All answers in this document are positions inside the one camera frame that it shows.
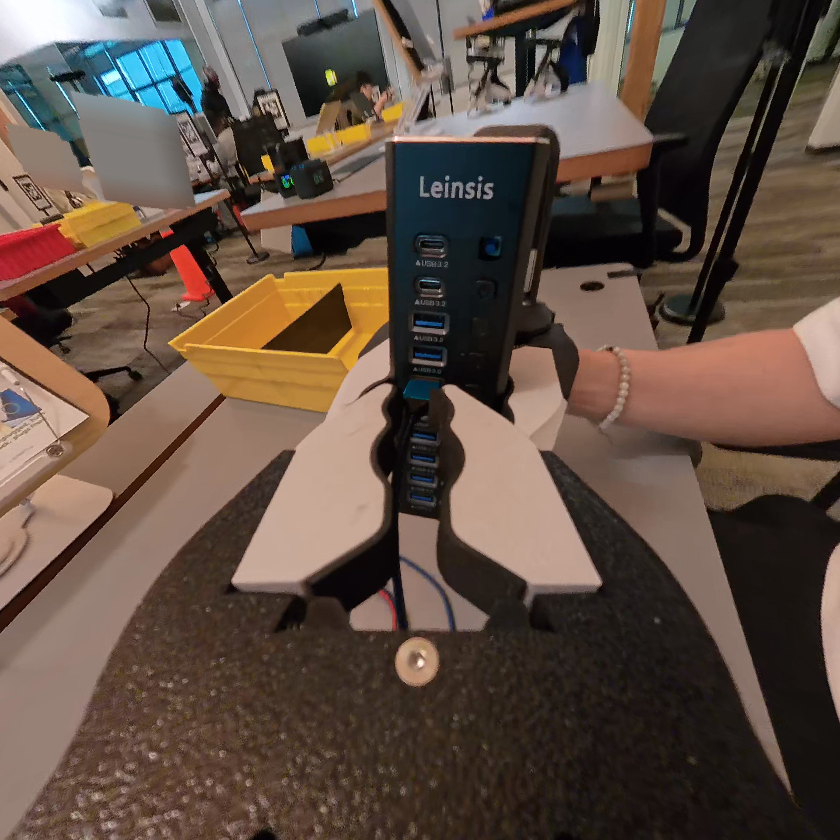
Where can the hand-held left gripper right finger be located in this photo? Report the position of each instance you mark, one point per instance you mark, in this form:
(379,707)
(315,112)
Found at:
(518,518)

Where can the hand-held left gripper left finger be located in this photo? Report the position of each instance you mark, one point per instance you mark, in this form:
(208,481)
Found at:
(315,512)

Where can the black device with green display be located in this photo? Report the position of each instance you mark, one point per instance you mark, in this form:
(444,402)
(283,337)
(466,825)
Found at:
(312,178)
(289,164)

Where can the grey desk with wooden edge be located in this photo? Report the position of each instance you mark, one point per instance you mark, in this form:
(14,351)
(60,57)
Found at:
(590,131)

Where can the person's right hand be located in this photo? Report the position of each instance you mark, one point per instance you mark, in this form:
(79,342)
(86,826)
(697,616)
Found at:
(594,384)

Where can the red plastic bin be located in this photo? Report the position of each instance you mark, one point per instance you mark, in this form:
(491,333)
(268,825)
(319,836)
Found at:
(33,253)

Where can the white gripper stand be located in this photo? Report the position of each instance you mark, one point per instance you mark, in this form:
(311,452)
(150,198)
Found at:
(544,75)
(489,79)

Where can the large black screen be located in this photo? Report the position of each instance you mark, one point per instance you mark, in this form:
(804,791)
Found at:
(328,65)

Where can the black printed usb hub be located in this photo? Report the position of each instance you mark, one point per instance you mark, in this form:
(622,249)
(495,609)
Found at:
(459,216)

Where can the black tripod stand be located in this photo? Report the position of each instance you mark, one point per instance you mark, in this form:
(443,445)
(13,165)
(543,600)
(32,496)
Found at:
(741,197)

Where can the framed marker sign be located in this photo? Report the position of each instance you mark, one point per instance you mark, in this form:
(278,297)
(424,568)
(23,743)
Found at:
(190,134)
(270,108)
(31,191)

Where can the small yellow bin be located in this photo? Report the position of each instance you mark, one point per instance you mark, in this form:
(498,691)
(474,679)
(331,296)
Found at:
(98,223)

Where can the person's right forearm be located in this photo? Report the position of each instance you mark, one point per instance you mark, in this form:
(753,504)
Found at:
(722,387)

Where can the wooden office desk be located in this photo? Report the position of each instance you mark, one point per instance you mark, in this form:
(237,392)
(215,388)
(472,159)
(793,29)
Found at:
(131,229)

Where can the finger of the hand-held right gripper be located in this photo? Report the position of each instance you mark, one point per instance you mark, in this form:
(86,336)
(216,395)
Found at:
(361,377)
(538,394)

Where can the orange traffic cone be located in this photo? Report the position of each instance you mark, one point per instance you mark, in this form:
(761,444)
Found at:
(190,272)

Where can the printed instruction sheet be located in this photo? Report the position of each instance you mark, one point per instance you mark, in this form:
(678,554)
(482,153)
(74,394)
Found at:
(33,420)

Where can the yellow plastic bin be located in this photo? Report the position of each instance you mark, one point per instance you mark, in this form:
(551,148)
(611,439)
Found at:
(229,361)

